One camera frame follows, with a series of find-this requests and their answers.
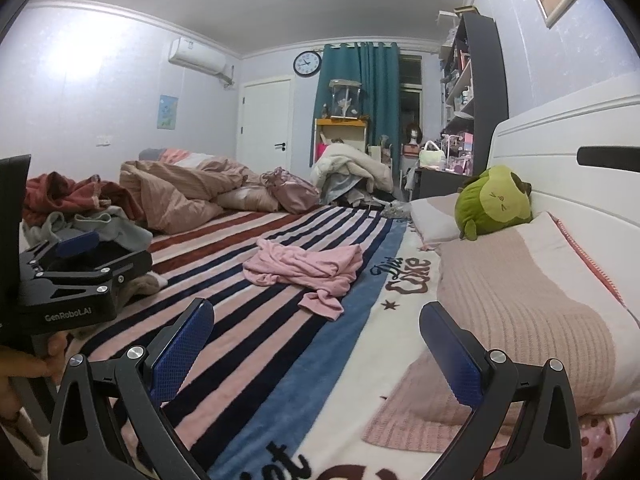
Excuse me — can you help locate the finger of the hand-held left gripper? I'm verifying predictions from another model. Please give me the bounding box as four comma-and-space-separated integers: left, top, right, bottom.
20, 231, 101, 273
37, 247, 153, 293

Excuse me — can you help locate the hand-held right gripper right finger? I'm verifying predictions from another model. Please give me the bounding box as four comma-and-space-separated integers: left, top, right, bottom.
419, 301, 583, 480

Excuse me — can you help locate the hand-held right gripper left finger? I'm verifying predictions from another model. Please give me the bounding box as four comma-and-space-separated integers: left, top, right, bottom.
47, 297, 217, 480

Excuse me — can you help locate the red garment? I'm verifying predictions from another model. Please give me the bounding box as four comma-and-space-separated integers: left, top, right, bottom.
22, 172, 146, 226

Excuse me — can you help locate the pink garment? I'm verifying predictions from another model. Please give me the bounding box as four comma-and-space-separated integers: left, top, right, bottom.
242, 239, 363, 322

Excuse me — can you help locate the person's left hand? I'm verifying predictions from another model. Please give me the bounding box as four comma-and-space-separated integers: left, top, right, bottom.
0, 332, 69, 423

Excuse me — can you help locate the grey garment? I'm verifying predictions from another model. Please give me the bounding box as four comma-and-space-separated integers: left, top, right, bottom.
22, 207, 153, 252

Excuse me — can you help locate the striped printed blanket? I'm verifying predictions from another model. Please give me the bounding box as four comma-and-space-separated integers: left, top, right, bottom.
70, 205, 451, 480

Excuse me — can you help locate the pink duvet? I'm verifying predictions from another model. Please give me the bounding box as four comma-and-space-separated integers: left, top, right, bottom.
119, 147, 281, 235

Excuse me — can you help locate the plain white pillow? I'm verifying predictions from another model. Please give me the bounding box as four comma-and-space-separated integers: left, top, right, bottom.
410, 194, 473, 248

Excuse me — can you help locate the white pillow pink trim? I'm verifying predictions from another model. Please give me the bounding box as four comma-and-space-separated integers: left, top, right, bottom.
520, 211, 640, 321

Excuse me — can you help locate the green plush toy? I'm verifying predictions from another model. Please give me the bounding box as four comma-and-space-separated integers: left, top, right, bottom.
454, 165, 533, 241

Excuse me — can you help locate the pink polka dot blanket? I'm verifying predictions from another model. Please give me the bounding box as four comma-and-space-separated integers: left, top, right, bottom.
575, 412, 626, 480

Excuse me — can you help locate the dark desk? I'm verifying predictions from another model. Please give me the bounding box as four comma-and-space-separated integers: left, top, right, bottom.
412, 165, 476, 201

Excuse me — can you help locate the pink satin bag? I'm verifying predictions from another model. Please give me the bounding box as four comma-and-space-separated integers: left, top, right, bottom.
260, 167, 321, 213

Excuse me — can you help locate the white handbag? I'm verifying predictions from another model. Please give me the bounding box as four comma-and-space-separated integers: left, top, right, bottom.
419, 141, 447, 168

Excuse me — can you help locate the white door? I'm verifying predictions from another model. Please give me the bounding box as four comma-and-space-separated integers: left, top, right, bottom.
236, 76, 293, 173

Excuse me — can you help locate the pink cosmetic rack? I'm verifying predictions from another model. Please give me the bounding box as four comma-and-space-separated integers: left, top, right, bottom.
442, 132, 476, 172

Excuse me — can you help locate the beige bedding pile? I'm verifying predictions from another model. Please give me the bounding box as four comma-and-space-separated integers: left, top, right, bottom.
310, 142, 393, 206

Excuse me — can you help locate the white air conditioner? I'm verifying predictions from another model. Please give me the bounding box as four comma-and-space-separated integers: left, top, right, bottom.
167, 37, 235, 86

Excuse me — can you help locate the white headboard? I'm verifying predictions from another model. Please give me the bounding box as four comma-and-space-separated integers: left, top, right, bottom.
487, 72, 640, 306

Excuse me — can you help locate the yellow-top white stand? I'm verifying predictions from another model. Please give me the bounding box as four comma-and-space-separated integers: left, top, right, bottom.
315, 117, 371, 171

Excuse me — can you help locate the window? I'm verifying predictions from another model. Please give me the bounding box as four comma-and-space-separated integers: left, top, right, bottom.
399, 55, 424, 157

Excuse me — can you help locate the teal curtain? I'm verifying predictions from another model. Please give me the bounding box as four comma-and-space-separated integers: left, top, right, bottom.
312, 41, 401, 171

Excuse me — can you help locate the glass tank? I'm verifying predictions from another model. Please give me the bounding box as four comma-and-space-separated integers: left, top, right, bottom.
329, 79, 363, 120

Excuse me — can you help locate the dark bookshelf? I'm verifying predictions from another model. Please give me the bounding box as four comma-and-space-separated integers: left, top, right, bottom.
440, 12, 510, 171

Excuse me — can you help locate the small wall poster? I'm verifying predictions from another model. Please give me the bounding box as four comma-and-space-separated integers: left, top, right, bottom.
157, 95, 179, 129

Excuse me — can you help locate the round wall clock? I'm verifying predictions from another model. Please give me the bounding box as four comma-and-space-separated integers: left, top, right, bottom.
292, 51, 322, 78

